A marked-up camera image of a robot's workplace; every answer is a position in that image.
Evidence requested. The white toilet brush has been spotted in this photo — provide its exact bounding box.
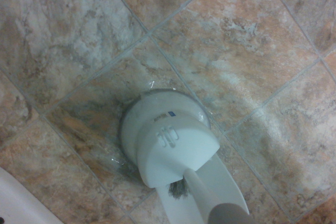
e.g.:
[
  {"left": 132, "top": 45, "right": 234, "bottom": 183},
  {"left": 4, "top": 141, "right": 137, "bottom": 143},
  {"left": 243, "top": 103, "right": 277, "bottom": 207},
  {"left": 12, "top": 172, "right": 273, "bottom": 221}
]
[{"left": 167, "top": 168, "right": 250, "bottom": 224}]

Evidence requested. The white toilet brush holder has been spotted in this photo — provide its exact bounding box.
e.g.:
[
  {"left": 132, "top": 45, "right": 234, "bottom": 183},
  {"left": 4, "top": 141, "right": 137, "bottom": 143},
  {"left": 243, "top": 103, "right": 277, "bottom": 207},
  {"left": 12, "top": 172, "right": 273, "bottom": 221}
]
[{"left": 119, "top": 87, "right": 250, "bottom": 224}]

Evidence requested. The white toilet bowl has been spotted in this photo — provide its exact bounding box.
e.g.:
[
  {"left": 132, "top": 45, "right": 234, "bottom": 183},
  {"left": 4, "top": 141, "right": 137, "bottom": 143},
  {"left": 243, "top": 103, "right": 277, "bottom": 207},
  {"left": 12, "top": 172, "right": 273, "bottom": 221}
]
[{"left": 0, "top": 167, "right": 64, "bottom": 224}]

